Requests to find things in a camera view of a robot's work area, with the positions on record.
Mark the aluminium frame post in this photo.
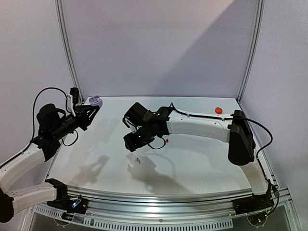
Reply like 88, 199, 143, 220
55, 0, 86, 103
236, 0, 265, 104

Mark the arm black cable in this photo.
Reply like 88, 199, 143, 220
28, 87, 79, 147
146, 103, 280, 215

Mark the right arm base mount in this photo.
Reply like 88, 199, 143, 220
232, 194, 274, 215

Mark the front aluminium rail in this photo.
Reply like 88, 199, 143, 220
28, 185, 293, 217

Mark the red charging case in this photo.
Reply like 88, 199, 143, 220
215, 107, 223, 115

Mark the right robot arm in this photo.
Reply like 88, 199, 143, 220
122, 102, 270, 210

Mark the right aluminium frame post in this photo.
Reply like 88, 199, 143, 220
236, 0, 265, 104

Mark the left aluminium frame post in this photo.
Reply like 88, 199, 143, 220
55, 0, 86, 103

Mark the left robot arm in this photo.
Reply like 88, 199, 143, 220
0, 103, 100, 223

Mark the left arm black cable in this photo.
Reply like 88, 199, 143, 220
28, 87, 79, 147

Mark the purple charging case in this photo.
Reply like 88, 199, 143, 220
89, 95, 103, 108

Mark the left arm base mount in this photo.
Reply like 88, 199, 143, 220
47, 194, 89, 215

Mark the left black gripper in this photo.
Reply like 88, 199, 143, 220
51, 104, 99, 139

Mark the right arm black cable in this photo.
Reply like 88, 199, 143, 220
146, 103, 280, 215

